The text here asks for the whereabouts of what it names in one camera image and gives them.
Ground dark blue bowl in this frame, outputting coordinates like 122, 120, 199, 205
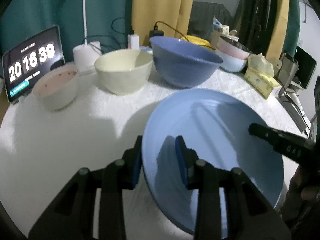
150, 36, 223, 88

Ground person right hand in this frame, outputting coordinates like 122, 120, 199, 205
282, 165, 319, 220

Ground pink strawberry bowl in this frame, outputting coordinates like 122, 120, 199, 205
32, 63, 79, 112

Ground white desk lamp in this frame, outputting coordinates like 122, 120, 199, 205
73, 0, 101, 76

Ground tablet showing clock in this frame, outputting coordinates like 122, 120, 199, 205
2, 25, 65, 103

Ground yellow curtain right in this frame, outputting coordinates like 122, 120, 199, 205
266, 0, 290, 63

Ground stacked pink blue bowls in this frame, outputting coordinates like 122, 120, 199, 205
215, 36, 251, 73

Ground black charger cable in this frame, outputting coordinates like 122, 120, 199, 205
152, 20, 216, 51

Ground white utensil basket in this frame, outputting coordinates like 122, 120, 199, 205
210, 17, 239, 49

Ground teal curtain right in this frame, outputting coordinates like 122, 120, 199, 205
283, 0, 300, 57

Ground yellow curtain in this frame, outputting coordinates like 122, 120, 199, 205
266, 0, 290, 63
132, 0, 193, 46

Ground yellow curtain left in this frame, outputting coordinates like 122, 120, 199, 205
132, 0, 193, 46

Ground light blue deep plate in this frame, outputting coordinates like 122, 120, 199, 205
142, 89, 284, 234

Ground yellow tissue pack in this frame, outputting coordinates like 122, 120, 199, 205
244, 54, 281, 99

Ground steel thermos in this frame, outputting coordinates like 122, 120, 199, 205
274, 52, 298, 89

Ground teal curtain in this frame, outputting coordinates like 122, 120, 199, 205
1, 0, 132, 62
283, 0, 300, 57

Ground black power adapter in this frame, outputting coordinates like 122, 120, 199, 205
149, 29, 164, 38

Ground cream bowl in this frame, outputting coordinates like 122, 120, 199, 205
94, 49, 153, 95

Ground yellow wipes pack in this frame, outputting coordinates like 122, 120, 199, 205
180, 35, 214, 50

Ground teal curtain left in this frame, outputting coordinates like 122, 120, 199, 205
1, 0, 132, 62

